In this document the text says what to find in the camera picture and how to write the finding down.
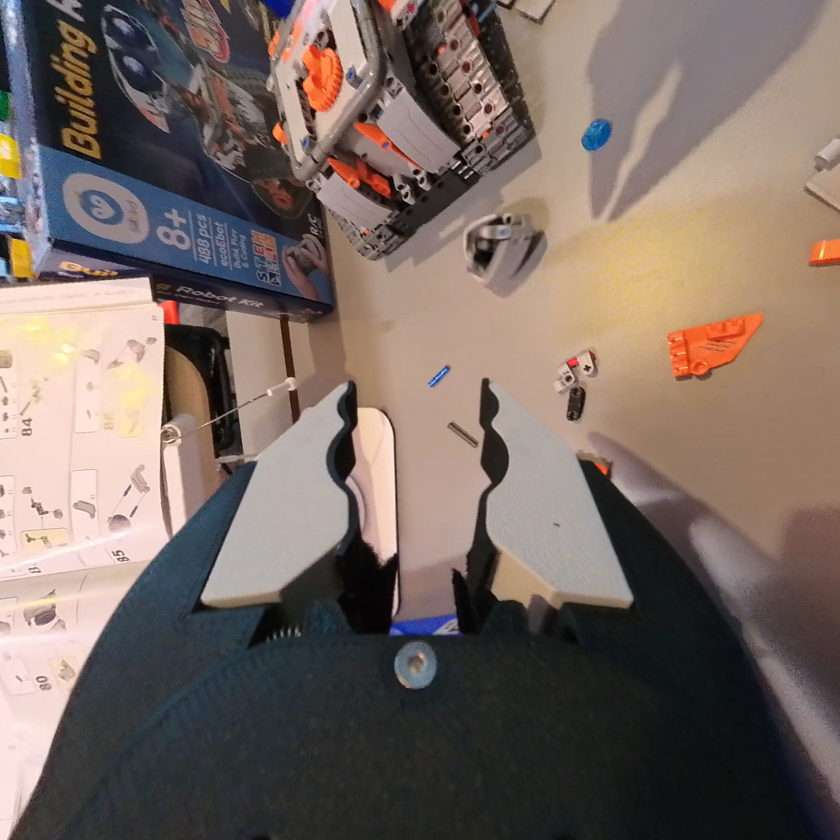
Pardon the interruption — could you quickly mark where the open instruction booklet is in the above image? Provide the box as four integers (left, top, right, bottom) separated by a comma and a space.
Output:
0, 279, 173, 840

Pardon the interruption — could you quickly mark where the robot kit box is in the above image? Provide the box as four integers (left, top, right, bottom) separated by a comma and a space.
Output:
0, 0, 337, 324

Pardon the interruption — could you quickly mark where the grey flat brick piece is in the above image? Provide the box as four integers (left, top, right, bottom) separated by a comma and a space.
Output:
805, 138, 840, 212

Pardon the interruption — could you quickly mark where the orange wing panel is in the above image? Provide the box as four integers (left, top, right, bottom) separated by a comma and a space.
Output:
667, 312, 765, 379

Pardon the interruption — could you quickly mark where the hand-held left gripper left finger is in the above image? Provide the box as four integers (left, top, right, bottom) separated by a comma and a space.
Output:
199, 381, 361, 611

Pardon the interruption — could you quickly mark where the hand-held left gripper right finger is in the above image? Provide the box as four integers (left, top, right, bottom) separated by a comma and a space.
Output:
478, 377, 636, 611

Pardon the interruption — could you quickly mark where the small grey red brick piece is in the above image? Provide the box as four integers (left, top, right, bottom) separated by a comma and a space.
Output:
554, 349, 600, 395

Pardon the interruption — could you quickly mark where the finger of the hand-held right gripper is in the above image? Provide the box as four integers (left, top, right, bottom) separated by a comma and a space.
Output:
587, 430, 840, 778

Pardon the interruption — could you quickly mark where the grey toy brick assembly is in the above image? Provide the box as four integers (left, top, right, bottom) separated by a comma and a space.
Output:
462, 211, 548, 295

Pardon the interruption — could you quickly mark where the white pin on wire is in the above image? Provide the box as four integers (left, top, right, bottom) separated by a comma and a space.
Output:
159, 377, 301, 448

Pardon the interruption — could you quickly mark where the tracked toy robot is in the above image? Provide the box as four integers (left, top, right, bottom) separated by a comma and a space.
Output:
267, 0, 537, 262

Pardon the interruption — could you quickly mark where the blue plastic bin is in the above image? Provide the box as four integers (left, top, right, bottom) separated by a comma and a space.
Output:
389, 616, 462, 637

